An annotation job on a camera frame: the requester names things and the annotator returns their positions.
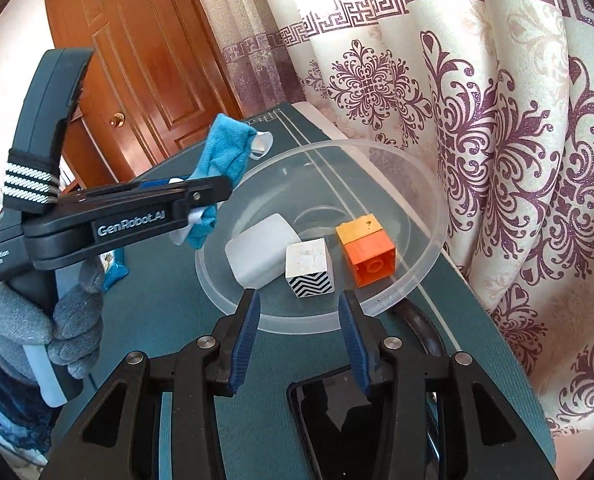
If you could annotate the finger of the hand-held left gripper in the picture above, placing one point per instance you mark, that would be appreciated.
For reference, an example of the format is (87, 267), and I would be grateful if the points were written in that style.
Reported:
(207, 181)
(204, 196)

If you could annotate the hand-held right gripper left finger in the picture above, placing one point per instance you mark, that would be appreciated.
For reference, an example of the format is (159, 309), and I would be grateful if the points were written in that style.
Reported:
(247, 340)

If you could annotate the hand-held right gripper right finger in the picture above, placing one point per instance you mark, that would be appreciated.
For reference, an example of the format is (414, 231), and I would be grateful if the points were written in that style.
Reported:
(352, 345)

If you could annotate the blue cloth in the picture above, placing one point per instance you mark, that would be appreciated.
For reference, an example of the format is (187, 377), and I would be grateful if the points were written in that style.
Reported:
(227, 155)

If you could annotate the clear plastic bowl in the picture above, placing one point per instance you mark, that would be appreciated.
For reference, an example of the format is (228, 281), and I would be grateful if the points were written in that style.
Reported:
(377, 180)

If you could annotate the person's left hand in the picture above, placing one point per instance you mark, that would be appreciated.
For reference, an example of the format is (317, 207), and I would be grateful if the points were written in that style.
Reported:
(72, 320)

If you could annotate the brass door knob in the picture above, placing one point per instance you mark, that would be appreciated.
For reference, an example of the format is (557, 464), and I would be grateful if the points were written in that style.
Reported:
(117, 120)

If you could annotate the black wristwatch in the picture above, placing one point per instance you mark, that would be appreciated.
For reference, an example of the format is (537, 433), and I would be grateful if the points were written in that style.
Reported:
(427, 332)

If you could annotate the white rectangular block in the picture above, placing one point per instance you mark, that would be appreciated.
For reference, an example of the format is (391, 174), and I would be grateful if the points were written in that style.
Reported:
(262, 255)

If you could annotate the black smartphone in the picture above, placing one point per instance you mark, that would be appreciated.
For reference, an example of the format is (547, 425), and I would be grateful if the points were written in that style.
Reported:
(327, 425)

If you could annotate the orange yellow toy brick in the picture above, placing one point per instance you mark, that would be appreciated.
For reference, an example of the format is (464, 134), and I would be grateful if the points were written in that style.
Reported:
(372, 255)

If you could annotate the white cube zigzag print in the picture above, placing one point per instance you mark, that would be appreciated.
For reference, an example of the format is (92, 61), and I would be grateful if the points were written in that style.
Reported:
(307, 260)

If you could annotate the wooden door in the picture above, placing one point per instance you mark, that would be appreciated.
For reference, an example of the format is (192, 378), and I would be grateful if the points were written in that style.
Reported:
(142, 60)

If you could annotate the blue snack packet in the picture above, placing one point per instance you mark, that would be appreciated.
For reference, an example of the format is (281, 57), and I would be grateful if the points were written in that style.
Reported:
(114, 272)

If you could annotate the patterned curtain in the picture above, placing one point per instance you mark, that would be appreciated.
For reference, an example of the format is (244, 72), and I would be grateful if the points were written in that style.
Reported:
(502, 110)

